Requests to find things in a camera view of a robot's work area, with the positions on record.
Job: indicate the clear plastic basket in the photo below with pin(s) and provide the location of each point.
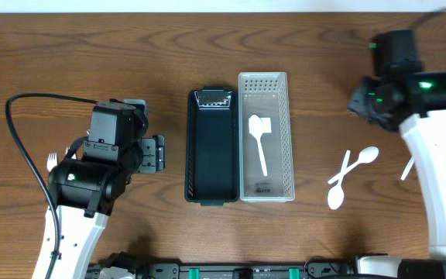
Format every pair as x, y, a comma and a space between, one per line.
265, 94

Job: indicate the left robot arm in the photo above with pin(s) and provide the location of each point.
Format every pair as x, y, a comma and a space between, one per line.
86, 183

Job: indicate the white spoon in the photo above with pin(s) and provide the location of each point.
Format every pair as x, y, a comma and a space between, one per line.
336, 194
256, 130
407, 169
366, 156

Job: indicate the white plastic fork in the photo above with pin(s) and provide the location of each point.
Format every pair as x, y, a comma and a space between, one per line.
71, 152
52, 161

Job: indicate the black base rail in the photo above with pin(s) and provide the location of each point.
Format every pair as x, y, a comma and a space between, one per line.
124, 265

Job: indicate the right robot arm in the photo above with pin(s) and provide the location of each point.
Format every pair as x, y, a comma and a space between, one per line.
424, 132

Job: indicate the white label sticker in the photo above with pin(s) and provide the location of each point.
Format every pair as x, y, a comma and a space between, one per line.
266, 125

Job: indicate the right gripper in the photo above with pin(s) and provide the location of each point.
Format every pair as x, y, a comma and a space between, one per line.
362, 104

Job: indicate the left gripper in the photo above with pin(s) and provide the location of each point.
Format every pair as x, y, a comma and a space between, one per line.
152, 153

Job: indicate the black plastic basket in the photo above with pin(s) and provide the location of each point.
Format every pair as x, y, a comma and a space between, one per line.
212, 153

